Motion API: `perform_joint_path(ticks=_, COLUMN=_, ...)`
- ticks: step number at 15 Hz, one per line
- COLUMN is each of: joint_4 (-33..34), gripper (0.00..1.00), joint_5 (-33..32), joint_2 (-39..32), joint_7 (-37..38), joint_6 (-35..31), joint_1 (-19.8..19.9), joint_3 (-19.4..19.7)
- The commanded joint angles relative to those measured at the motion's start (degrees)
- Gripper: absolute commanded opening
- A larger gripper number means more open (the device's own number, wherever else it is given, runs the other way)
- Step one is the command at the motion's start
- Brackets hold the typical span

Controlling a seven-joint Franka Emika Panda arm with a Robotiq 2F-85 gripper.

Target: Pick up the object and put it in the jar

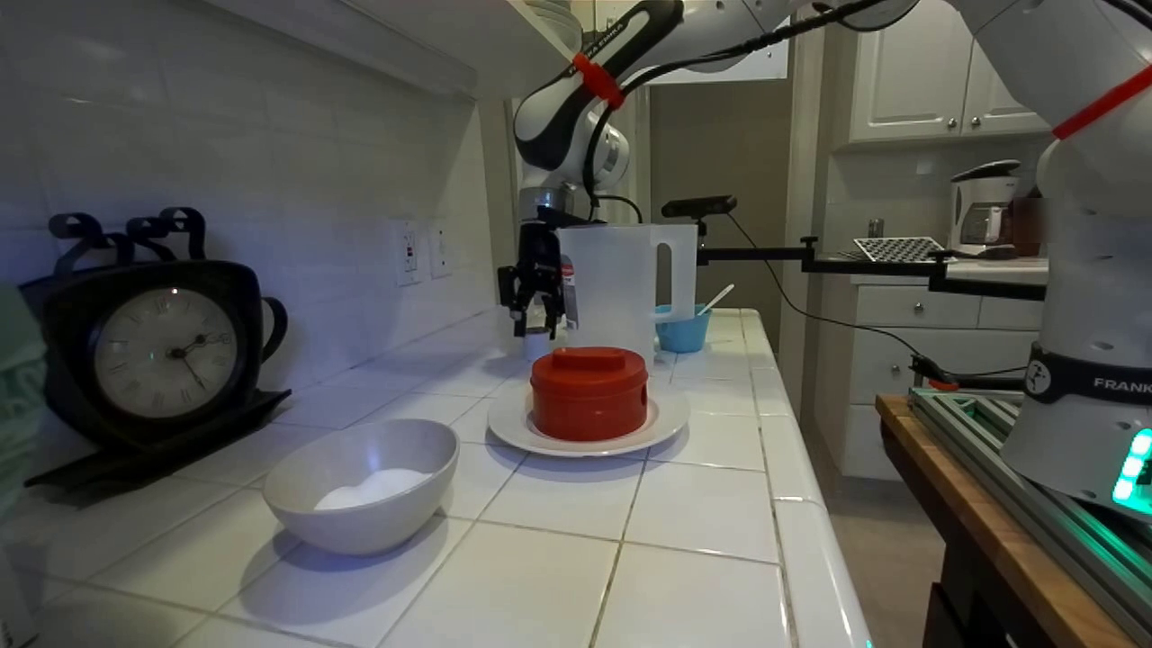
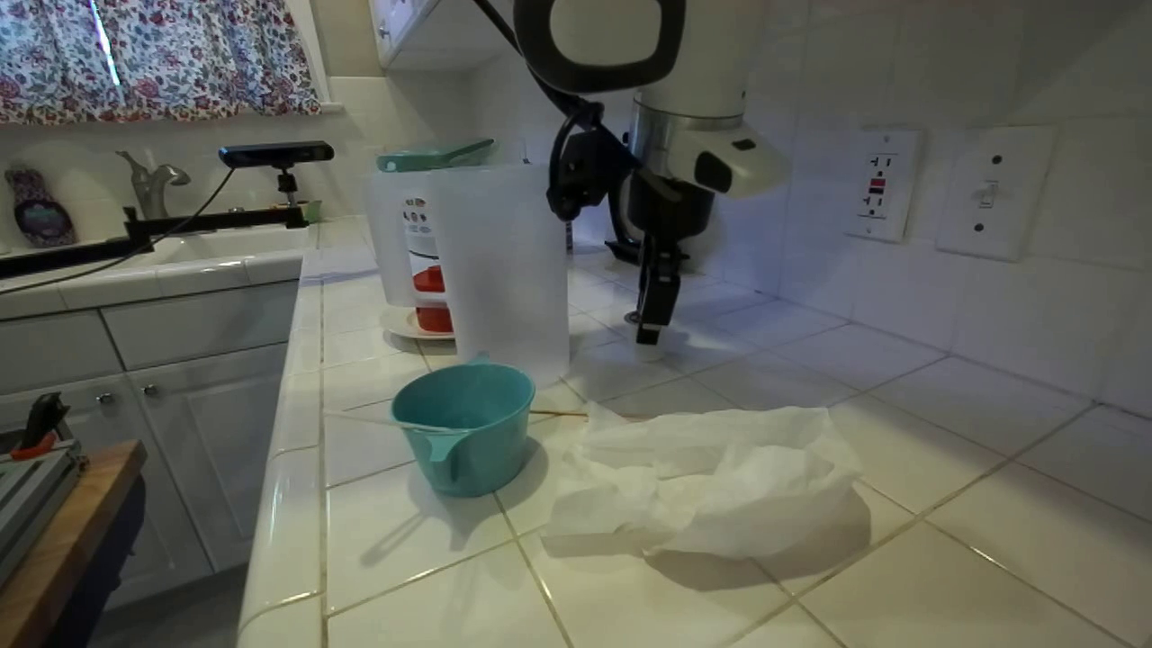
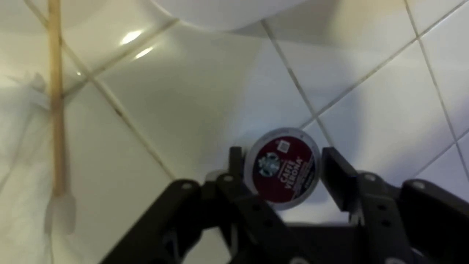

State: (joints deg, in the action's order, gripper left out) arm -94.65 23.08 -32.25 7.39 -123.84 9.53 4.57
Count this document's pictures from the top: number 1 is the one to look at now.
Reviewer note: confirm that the black teacup shaped clock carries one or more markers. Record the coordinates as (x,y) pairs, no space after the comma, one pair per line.
(166,353)

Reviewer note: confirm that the white lower drawer cabinet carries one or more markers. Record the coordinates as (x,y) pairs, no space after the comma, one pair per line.
(922,327)

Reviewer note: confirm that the black external camera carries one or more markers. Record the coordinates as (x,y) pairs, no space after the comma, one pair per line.
(700,208)

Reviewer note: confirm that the red round lidded container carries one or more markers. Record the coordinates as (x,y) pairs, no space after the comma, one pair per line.
(588,393)

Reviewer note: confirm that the white overhead wall cabinet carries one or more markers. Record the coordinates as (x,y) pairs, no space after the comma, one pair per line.
(397,42)

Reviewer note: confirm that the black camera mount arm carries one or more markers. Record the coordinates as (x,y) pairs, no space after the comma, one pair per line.
(840,258)

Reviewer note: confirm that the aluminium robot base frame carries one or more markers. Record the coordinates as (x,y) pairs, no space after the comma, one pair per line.
(1056,527)

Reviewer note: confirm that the metal grid rack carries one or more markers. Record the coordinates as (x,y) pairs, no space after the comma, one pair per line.
(898,251)

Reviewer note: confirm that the wooden table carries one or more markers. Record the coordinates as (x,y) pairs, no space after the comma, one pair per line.
(974,507)

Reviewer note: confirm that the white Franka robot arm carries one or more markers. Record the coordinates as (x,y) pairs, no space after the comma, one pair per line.
(1099,238)

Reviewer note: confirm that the blue bowl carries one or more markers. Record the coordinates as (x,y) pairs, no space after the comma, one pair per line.
(686,331)

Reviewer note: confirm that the white round plate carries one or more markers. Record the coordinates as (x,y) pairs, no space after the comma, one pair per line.
(514,430)

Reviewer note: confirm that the white countertop appliance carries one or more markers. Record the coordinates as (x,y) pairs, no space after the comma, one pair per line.
(980,211)

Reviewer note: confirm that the white wall outlet plate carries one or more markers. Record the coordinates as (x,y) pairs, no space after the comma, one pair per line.
(408,258)
(440,251)

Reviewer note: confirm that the white upper cabinet doors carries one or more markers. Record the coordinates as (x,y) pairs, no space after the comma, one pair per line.
(911,84)

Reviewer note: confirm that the white translucent plastic pitcher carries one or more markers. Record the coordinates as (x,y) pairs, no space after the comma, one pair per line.
(618,294)

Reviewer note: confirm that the white ceramic bowl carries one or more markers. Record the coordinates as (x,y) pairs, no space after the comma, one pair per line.
(362,490)

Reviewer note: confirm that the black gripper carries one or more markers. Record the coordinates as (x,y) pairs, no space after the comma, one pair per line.
(538,265)

